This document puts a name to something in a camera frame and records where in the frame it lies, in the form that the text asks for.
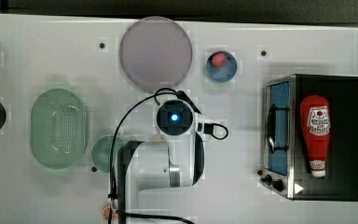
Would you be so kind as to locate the green oval colander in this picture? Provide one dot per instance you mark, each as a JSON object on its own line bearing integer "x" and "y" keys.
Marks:
{"x": 59, "y": 129}

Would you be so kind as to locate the blue small bowl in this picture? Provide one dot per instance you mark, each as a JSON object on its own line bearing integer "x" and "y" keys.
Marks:
{"x": 224, "y": 73}

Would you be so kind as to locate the green measuring cup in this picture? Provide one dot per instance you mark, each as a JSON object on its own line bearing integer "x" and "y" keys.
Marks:
{"x": 100, "y": 154}

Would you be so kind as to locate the red ketchup bottle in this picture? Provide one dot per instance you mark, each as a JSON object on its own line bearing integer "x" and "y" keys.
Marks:
{"x": 315, "y": 126}

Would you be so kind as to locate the red strawberry toy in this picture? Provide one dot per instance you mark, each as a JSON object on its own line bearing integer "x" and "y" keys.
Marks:
{"x": 218, "y": 59}

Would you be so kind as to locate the silver toaster oven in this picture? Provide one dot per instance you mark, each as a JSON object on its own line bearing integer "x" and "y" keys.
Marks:
{"x": 286, "y": 166}

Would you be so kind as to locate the orange slice toy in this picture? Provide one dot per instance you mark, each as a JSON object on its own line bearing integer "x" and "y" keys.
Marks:
{"x": 109, "y": 213}

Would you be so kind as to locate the grey round plate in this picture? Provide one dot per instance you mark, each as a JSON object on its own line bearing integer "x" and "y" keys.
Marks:
{"x": 155, "y": 52}

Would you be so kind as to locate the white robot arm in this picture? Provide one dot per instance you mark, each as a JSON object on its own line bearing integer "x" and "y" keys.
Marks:
{"x": 176, "y": 161}

